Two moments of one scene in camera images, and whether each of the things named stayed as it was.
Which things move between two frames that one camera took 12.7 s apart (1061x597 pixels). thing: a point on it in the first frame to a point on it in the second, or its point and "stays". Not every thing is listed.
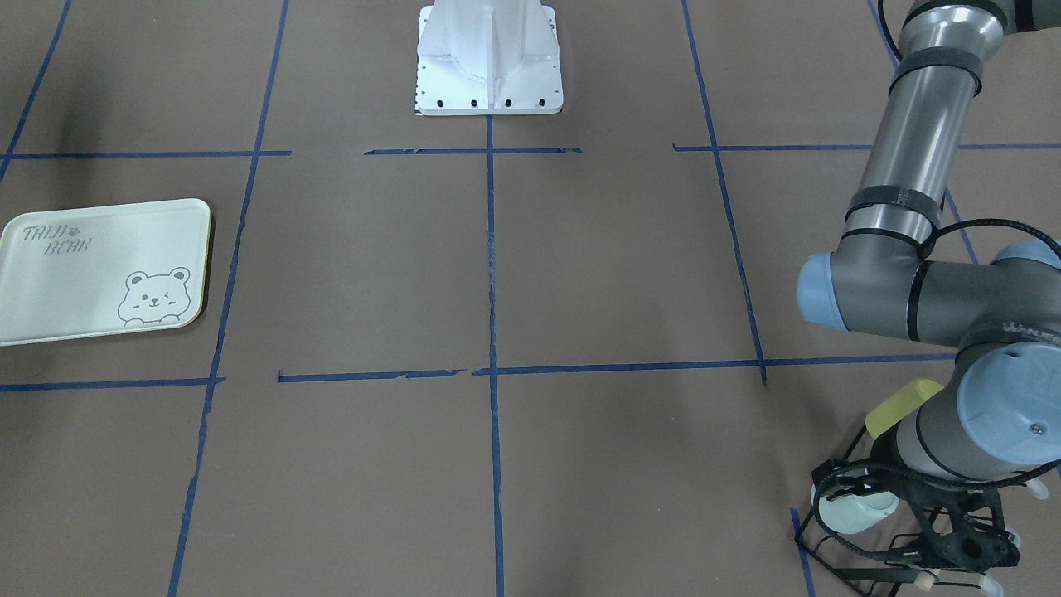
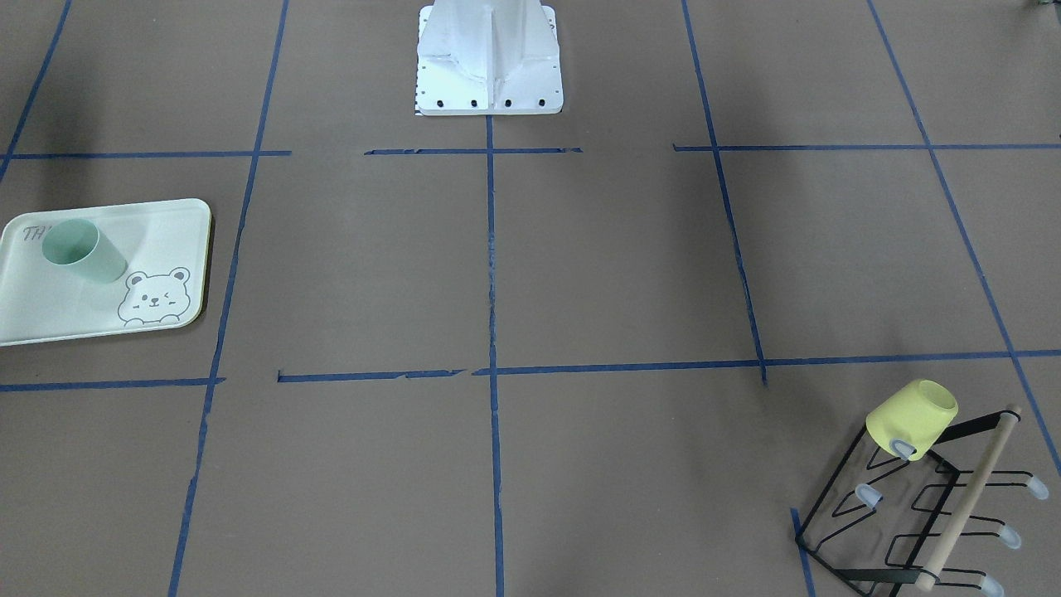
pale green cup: [855, 512] to [79, 246]
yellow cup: [885, 416] stays
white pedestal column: [488, 57] stays
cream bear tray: [103, 271] stays
